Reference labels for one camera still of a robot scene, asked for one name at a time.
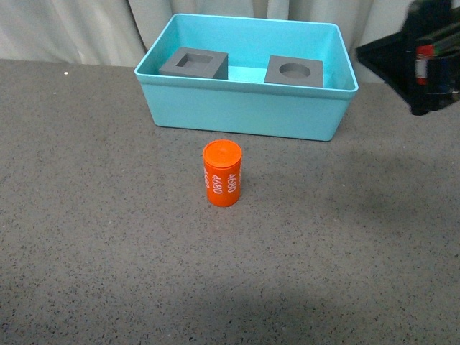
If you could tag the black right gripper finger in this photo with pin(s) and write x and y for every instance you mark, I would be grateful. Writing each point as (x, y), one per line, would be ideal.
(393, 60)

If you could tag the gray block with round hole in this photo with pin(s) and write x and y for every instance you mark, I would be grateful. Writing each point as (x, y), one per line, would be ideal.
(294, 71)

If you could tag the gray block with square hole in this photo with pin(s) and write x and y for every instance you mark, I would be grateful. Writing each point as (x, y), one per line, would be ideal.
(194, 63)

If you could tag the orange cylinder marked 4680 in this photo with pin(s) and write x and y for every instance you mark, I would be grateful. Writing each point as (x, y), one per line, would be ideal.
(222, 166)

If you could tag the light blue plastic box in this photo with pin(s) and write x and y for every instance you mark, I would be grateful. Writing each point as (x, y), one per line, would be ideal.
(244, 103)

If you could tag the white pleated curtain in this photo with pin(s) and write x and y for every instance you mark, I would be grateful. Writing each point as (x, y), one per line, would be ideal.
(121, 32)

